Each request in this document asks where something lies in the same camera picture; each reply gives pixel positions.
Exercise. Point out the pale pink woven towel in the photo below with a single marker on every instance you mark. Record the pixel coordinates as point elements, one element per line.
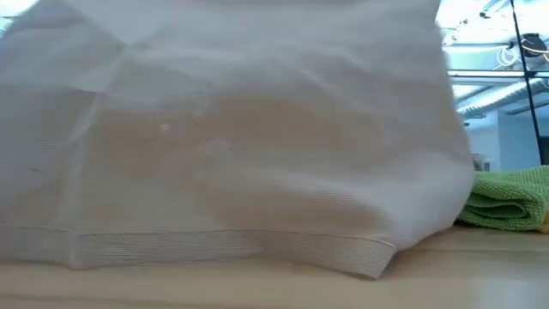
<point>214,150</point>

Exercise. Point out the long ceiling light fixture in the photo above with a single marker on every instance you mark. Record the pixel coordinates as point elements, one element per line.
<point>489,76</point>

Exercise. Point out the silver ribbed ceiling duct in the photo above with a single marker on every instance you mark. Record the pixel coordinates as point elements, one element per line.
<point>493,98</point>

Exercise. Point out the green microfibre towel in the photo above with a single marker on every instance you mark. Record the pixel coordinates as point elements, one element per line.
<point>506,197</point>

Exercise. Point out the thin black pole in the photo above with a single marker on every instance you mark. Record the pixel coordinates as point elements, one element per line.
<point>527,81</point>

